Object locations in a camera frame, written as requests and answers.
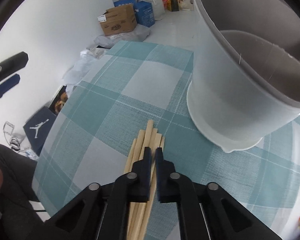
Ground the brown cardboard box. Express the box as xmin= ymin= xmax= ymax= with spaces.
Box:
xmin=97 ymin=4 xmax=137 ymax=36

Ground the blue cardboard box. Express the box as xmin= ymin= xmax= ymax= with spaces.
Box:
xmin=114 ymin=0 xmax=155 ymax=27

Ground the white plastic bag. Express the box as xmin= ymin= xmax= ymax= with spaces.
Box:
xmin=62 ymin=47 xmax=108 ymax=96

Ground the wooden chopstick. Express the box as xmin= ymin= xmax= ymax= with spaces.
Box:
xmin=150 ymin=133 xmax=165 ymax=169
xmin=123 ymin=138 xmax=137 ymax=174
xmin=135 ymin=128 xmax=158 ymax=239
xmin=127 ymin=120 xmax=154 ymax=239
xmin=131 ymin=130 xmax=146 ymax=166

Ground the beige tote bag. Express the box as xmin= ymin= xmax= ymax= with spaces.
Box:
xmin=179 ymin=0 xmax=194 ymax=11

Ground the white grey utensil holder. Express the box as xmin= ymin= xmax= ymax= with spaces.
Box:
xmin=186 ymin=0 xmax=300 ymax=153

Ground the navy jordan shoe box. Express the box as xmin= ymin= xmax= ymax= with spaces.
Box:
xmin=23 ymin=106 xmax=57 ymax=156

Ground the teal white checkered cloth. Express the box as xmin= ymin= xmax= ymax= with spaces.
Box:
xmin=32 ymin=42 xmax=300 ymax=235

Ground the grey plastic parcel bag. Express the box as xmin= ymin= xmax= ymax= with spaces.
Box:
xmin=94 ymin=24 xmax=151 ymax=49

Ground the brown shoe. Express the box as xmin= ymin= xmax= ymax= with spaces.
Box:
xmin=59 ymin=92 xmax=68 ymax=103
xmin=55 ymin=100 xmax=65 ymax=114

